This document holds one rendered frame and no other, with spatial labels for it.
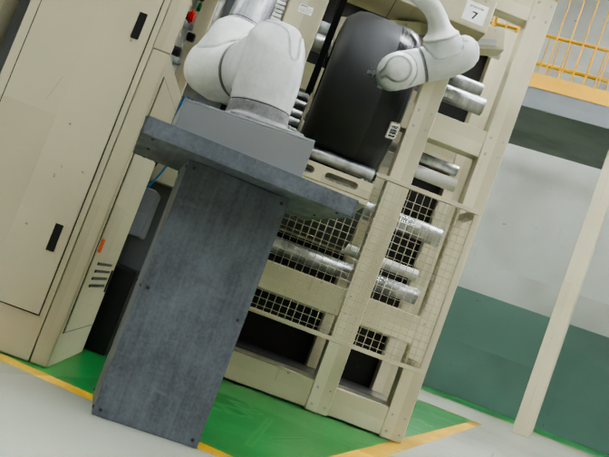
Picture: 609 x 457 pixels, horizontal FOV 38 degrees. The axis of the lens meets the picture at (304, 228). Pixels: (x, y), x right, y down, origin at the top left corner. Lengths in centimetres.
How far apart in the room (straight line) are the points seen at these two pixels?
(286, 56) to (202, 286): 58
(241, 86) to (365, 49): 96
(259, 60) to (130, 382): 81
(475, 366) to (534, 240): 185
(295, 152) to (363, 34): 108
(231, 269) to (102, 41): 79
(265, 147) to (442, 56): 69
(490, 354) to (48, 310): 997
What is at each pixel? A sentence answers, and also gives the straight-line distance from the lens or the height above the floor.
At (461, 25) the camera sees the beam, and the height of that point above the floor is 164.
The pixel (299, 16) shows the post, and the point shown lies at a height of 135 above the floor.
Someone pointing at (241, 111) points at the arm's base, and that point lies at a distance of 212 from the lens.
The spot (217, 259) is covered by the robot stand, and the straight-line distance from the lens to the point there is 204.
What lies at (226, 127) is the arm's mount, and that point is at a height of 71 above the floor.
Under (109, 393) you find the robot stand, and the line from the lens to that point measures 205.
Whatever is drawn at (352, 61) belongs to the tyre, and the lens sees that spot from 301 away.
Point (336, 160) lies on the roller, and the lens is 307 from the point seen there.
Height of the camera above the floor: 38
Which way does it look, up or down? 5 degrees up
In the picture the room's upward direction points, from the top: 20 degrees clockwise
